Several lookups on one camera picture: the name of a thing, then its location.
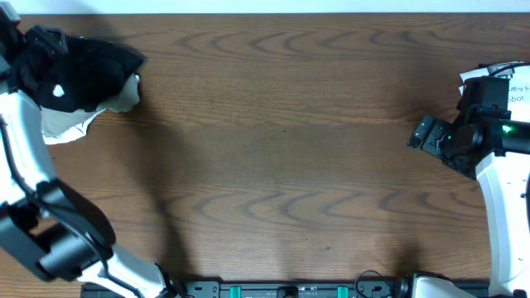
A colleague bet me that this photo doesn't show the khaki folded shirt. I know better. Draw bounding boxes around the khaki folded shirt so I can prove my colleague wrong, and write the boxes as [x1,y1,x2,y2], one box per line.
[41,74,140,142]

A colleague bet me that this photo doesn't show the white printed garment under khaki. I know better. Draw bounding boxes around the white printed garment under khaki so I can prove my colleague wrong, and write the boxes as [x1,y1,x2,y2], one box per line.
[41,108,105,145]

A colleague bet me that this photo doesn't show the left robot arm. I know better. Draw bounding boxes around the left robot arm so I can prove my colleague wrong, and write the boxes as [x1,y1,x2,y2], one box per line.
[1,21,186,297]

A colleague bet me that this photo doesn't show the black t-shirt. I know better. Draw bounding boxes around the black t-shirt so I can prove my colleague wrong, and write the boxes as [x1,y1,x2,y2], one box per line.
[29,36,144,113]

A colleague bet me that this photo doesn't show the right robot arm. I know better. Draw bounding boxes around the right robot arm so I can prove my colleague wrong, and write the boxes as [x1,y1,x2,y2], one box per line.
[407,115,529,297]

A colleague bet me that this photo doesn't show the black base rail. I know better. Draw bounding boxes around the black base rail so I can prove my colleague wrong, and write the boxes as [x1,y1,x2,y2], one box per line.
[80,277,494,298]

